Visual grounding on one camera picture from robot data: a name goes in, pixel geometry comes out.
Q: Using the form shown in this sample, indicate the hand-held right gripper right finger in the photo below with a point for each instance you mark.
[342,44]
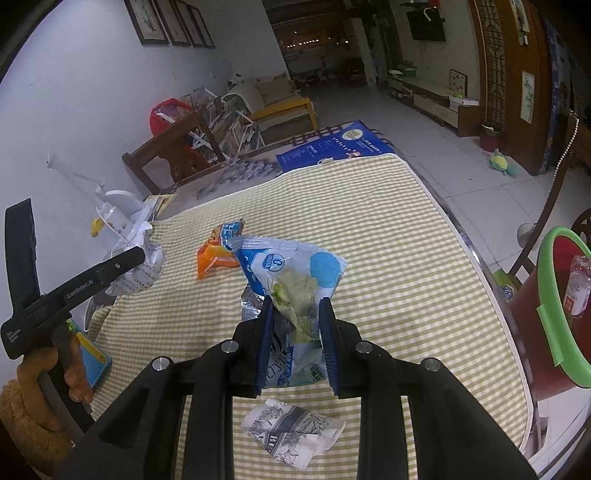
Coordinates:
[328,341]

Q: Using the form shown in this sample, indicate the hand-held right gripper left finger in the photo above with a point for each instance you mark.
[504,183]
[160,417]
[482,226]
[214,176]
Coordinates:
[265,337]

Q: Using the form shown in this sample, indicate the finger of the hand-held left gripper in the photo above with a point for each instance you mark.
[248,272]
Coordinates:
[124,261]

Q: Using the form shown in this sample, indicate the blue and white snack bag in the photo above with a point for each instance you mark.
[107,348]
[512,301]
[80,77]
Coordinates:
[286,267]

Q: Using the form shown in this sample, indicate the red bin with green rim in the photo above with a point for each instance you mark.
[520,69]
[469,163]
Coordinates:
[531,332]

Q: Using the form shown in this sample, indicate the clear plastic bottle red label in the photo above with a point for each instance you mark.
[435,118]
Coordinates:
[577,286]

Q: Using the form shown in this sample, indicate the person's left forearm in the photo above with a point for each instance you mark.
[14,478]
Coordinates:
[27,429]

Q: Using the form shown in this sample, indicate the person's left hand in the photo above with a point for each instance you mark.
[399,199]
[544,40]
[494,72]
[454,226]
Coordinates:
[76,374]

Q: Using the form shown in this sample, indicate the crumpled clear plastic bag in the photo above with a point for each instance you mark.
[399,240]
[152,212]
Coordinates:
[138,272]

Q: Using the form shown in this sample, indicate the silver foil wrapper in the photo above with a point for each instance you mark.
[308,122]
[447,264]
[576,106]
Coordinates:
[249,307]

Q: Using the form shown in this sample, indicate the white plastic holder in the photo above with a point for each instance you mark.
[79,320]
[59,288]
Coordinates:
[120,217]

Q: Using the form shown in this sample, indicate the orange snack bag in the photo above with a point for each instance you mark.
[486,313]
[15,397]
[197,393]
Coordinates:
[214,258]

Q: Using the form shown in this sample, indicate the grey printed paper wrapper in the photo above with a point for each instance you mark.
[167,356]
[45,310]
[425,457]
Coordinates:
[291,429]

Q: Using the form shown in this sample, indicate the green checked tablecloth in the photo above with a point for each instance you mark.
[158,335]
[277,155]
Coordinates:
[392,258]

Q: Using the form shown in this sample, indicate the dark wooden chair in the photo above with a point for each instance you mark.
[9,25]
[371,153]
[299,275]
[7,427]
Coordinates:
[152,157]

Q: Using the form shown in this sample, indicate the grey floral tablecloth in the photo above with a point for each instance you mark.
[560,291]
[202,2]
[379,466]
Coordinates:
[231,177]

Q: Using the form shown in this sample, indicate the red plastic bag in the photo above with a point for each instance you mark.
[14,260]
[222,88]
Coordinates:
[166,113]

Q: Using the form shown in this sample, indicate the white magazine rack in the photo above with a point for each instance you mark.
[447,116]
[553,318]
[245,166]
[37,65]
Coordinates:
[231,124]

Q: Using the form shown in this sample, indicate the green packet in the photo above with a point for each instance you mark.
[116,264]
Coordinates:
[505,286]

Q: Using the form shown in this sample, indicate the blue printed cardboard box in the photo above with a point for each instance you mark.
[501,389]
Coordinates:
[332,145]

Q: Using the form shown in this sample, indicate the yellow wooden sofa chair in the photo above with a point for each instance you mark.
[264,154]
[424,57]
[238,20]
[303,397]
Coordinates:
[277,101]

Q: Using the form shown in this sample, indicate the green plush toy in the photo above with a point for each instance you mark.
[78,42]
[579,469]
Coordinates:
[503,164]

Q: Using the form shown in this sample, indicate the small red waste bin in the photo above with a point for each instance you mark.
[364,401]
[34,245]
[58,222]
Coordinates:
[490,138]

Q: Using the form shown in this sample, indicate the white tv cabinet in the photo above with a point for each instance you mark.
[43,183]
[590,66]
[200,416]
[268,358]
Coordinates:
[429,99]

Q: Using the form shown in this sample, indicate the carved wooden chair with beads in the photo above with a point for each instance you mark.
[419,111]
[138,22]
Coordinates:
[582,138]

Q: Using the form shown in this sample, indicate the small wooden picture frame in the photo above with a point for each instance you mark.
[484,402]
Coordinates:
[161,204]

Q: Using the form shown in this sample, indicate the dark framed wall picture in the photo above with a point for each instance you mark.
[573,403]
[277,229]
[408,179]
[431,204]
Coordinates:
[191,25]
[147,21]
[174,23]
[203,27]

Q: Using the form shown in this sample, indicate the tall framed wall picture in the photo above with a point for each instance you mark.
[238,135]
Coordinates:
[528,97]

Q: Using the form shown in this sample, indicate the wall television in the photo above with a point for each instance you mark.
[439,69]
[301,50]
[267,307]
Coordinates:
[425,25]

